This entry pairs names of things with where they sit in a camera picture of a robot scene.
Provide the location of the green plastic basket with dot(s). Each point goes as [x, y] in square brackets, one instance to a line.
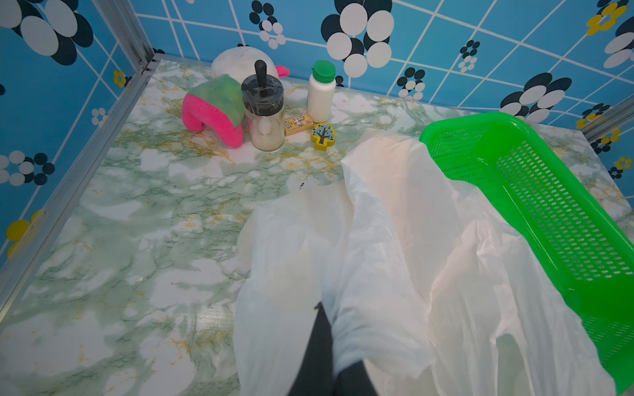
[585, 255]

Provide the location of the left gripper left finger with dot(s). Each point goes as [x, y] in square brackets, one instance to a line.
[315, 376]

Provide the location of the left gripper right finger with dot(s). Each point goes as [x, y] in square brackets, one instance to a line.
[354, 381]

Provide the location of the white bottle green cap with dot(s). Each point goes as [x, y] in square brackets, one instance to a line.
[321, 91]

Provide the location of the small yellow box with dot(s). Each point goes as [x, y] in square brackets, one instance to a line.
[297, 124]

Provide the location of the white plush toy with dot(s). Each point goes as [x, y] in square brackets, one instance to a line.
[239, 64]

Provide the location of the yellow tree shaped block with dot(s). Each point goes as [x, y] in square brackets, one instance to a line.
[323, 136]

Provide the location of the glass jar black lid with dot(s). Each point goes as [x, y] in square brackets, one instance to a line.
[263, 96]

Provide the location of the translucent white plastic bag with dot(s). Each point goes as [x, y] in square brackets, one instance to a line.
[420, 278]

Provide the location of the pink green plush toy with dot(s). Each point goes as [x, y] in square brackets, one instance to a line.
[217, 104]

